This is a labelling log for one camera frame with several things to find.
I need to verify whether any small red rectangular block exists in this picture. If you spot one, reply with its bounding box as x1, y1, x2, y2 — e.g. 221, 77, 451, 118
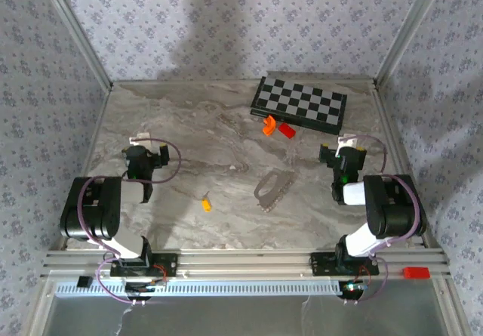
278, 122, 298, 140

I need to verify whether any black and grey chessboard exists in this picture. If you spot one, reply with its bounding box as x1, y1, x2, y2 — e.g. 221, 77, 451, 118
250, 76, 348, 136

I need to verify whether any orange curved plastic block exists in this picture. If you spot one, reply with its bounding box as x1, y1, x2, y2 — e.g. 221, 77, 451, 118
262, 115, 278, 137

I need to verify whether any small controller circuit board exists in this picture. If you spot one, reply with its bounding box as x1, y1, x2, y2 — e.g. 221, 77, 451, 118
338, 279, 370, 300
124, 281, 169, 301

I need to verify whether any large red rectangular block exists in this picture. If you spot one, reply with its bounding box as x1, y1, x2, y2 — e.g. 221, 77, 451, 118
402, 266, 431, 279

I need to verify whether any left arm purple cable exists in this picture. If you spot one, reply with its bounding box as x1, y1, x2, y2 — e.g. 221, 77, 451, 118
77, 138, 183, 307

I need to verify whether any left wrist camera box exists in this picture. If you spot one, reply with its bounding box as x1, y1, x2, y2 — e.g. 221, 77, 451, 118
129, 133, 152, 150

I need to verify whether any aluminium frame side rail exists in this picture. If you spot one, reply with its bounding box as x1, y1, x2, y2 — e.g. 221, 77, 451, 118
371, 81, 429, 246
60, 82, 114, 250

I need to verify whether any aluminium frame back rail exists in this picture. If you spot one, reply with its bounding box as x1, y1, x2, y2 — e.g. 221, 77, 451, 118
111, 71, 378, 87

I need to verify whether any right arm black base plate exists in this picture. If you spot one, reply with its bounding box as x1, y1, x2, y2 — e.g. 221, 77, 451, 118
309, 251, 380, 278

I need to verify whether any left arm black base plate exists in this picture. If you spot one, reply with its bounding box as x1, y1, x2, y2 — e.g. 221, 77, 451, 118
109, 252, 179, 279

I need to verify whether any thin red wire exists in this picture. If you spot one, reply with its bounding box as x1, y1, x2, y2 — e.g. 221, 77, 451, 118
354, 264, 374, 288
150, 263, 170, 287

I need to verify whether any aluminium mounting rail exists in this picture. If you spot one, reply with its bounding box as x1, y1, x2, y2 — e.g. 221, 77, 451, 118
41, 248, 452, 281

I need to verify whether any aluminium frame post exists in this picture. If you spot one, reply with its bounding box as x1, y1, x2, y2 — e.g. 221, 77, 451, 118
373, 0, 450, 88
37, 0, 114, 90

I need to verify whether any white slotted cable duct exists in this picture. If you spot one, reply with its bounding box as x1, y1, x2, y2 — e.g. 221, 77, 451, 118
54, 279, 344, 297

